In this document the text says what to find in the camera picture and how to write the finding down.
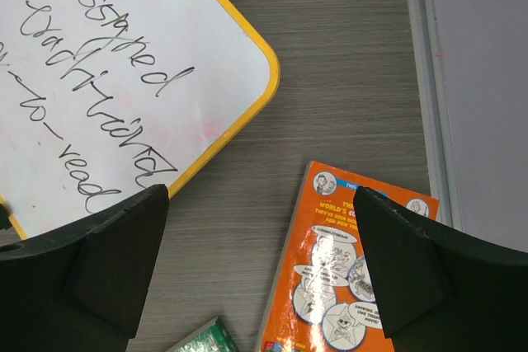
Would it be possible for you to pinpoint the green paperback book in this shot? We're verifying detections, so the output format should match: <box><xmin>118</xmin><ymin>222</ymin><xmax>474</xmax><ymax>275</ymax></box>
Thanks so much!
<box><xmin>167</xmin><ymin>317</ymin><xmax>240</xmax><ymax>352</ymax></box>

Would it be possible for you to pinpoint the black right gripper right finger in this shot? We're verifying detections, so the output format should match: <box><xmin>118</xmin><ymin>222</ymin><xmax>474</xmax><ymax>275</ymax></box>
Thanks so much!
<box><xmin>353</xmin><ymin>186</ymin><xmax>527</xmax><ymax>351</ymax></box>

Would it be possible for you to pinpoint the orange comic paperback book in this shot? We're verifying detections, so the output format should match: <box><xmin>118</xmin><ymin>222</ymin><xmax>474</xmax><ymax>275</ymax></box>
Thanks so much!
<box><xmin>255</xmin><ymin>161</ymin><xmax>439</xmax><ymax>351</ymax></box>

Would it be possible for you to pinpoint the black clip on whiteboard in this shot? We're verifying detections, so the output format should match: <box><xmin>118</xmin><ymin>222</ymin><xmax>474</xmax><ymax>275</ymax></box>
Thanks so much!
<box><xmin>0</xmin><ymin>204</ymin><xmax>12</xmax><ymax>230</ymax></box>

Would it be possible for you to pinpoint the yellow-framed whiteboard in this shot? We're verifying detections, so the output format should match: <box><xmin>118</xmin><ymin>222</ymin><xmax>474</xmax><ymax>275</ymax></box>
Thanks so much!
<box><xmin>1</xmin><ymin>0</ymin><xmax>281</xmax><ymax>239</ymax></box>

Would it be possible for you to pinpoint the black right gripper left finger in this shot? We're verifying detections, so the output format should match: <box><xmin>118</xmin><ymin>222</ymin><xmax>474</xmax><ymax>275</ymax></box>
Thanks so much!
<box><xmin>1</xmin><ymin>185</ymin><xmax>169</xmax><ymax>351</ymax></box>

